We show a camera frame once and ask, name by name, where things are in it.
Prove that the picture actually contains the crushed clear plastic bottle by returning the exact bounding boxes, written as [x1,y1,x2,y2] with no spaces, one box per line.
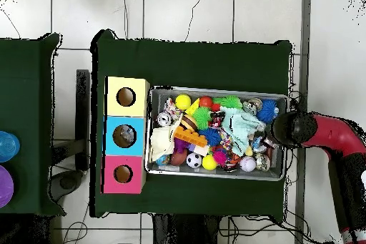
[251,135,277,154]
[122,125,136,142]

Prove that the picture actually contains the shallow mesh bin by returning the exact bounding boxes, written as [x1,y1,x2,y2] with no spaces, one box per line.
[144,84,290,182]

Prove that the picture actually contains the toy hamburger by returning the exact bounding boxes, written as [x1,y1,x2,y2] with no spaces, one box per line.
[180,114,199,133]

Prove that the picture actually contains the orange toy building block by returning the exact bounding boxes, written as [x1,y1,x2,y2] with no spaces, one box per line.
[173,125,209,147]

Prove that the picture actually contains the green spiky ball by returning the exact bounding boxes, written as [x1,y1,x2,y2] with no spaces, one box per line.
[192,106,212,130]

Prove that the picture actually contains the yellow ball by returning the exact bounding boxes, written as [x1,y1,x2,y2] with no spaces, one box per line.
[174,94,192,111]

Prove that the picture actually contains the cream cloth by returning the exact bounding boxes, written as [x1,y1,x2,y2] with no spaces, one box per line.
[150,114,182,162]

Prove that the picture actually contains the small soccer ball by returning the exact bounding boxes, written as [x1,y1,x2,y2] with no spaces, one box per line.
[186,152,203,169]

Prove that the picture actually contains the mint green cloth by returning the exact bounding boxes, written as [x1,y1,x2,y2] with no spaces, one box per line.
[220,106,267,157]

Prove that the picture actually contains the dark green tablecloth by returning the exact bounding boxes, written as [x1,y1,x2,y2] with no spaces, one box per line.
[0,32,66,217]
[89,29,292,222]

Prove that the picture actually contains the white baseball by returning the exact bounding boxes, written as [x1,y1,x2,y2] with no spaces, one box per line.
[239,155,257,172]

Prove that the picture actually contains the large blue spiky ball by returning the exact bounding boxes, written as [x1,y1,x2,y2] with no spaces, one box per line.
[256,99,280,124]

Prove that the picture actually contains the blue plastic lid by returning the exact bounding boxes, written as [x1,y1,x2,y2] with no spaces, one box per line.
[0,130,21,162]

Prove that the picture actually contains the purple plastic lid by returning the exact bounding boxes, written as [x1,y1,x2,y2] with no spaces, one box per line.
[0,165,14,209]

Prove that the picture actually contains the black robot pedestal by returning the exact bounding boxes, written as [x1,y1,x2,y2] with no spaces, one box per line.
[151,213,229,244]

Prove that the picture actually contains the thin black cable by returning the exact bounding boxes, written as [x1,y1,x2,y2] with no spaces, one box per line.
[61,203,89,244]

